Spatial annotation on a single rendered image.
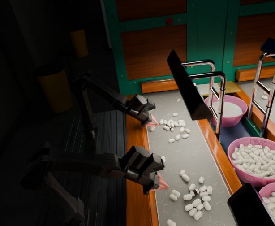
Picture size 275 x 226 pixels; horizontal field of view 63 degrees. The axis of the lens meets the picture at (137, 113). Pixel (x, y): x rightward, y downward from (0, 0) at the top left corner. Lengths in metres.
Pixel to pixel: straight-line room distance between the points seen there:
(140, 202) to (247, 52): 1.24
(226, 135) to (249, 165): 0.28
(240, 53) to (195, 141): 0.77
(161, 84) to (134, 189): 0.82
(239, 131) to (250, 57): 0.58
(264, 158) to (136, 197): 0.62
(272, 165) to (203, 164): 0.30
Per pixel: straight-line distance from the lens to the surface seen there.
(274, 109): 1.57
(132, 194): 0.99
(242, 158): 1.18
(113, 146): 1.36
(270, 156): 1.23
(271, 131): 1.34
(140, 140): 1.22
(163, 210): 0.97
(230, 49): 1.68
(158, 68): 1.60
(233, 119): 1.40
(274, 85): 1.21
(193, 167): 1.10
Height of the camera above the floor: 1.55
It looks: 33 degrees down
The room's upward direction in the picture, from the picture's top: 8 degrees counter-clockwise
